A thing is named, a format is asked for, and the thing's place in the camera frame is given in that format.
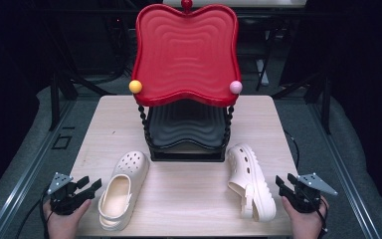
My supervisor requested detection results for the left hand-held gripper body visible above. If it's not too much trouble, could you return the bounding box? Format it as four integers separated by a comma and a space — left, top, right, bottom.
46, 171, 93, 216

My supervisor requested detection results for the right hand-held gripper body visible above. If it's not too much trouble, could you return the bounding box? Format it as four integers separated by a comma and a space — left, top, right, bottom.
283, 172, 339, 214

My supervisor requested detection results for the cream clog shoe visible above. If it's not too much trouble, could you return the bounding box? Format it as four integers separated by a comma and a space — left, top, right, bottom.
226, 142, 278, 223
97, 150, 151, 232

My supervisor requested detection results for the red and black shoe rack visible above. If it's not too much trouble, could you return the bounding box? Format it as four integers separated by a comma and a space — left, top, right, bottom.
128, 0, 244, 163

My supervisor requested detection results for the person's left hand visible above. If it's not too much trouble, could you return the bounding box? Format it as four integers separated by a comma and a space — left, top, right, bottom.
43, 198, 93, 239

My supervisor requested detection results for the person's right hand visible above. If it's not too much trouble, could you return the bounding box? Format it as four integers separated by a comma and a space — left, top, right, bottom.
281, 195, 330, 239

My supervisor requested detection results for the black metal stand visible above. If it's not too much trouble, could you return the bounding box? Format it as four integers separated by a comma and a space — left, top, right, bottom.
48, 71, 117, 132
272, 73, 333, 135

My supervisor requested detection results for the white stand leg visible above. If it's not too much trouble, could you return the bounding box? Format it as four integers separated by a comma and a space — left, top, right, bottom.
256, 59, 271, 93

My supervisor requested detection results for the light background table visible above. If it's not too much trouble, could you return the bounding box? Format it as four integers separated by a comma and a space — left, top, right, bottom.
162, 0, 308, 10

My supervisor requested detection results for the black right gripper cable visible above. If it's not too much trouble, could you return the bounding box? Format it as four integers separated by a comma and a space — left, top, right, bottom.
312, 195, 330, 237

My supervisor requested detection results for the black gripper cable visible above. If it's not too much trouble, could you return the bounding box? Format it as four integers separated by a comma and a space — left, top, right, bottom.
39, 188, 52, 239
312, 195, 330, 237

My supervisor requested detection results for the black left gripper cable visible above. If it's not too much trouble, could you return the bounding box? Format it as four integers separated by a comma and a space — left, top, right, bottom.
39, 188, 52, 239

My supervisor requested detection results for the thin black cable by table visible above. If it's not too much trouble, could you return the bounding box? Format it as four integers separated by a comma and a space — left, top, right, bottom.
283, 129, 301, 171

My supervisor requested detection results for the grey metal floor rail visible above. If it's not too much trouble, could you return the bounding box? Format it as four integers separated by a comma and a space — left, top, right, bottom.
0, 99, 78, 239
307, 99, 382, 239

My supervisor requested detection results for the black cable on floor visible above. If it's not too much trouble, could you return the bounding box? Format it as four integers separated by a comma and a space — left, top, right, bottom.
14, 198, 45, 239

